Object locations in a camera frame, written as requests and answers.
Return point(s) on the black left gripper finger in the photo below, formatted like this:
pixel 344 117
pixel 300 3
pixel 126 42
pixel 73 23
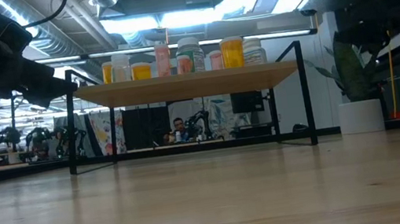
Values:
pixel 47 87

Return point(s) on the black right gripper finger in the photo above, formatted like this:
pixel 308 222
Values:
pixel 367 35

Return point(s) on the orange pill bottle white cap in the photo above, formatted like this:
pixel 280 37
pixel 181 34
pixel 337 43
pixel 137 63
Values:
pixel 233 53
pixel 107 73

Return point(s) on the translucent white bottle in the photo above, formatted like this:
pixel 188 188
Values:
pixel 121 69

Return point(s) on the short orange pill bottle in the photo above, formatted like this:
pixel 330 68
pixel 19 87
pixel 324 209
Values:
pixel 141 72

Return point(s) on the white labelled supplement bottle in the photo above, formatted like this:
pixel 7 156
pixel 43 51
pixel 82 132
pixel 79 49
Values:
pixel 255 52

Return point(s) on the tall pink bottle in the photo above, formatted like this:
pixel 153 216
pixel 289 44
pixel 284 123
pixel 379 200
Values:
pixel 163 60

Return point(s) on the green label supplement bottle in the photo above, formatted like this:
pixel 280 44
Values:
pixel 192 57

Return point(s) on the small pink bottle white cap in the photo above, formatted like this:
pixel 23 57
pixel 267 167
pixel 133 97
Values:
pixel 217 61

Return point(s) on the black background robot arm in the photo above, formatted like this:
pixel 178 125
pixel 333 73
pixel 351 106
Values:
pixel 199 124
pixel 7 137

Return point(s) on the green leafy plant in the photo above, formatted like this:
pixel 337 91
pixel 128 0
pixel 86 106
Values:
pixel 353 77

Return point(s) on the white plant pot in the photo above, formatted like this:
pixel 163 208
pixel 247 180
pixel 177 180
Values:
pixel 360 116

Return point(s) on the long horizontal light bar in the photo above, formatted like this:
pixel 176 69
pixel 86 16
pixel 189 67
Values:
pixel 127 51

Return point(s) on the small black dome object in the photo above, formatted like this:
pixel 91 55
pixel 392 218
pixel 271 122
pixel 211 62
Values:
pixel 299 127

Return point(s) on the person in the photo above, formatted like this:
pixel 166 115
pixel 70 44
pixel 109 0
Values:
pixel 180 131

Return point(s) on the silver ribbed air duct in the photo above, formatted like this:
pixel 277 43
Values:
pixel 55 46

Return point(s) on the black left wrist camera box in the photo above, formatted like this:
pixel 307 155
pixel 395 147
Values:
pixel 7 31

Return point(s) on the wooden shelf with black frame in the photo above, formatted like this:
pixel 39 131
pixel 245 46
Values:
pixel 180 87

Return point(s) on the black wall monitor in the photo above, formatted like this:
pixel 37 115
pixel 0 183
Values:
pixel 247 102

